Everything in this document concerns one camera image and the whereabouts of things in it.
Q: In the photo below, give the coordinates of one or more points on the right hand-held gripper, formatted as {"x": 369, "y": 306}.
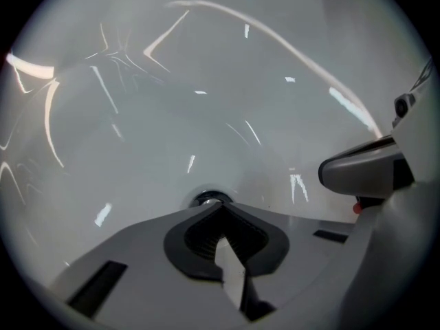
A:
{"x": 409, "y": 218}

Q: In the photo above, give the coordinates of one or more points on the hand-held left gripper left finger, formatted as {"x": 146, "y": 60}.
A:
{"x": 137, "y": 260}

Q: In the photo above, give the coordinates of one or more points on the white bathtub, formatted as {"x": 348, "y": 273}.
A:
{"x": 206, "y": 115}

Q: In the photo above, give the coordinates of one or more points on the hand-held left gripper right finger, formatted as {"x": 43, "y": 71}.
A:
{"x": 302, "y": 246}

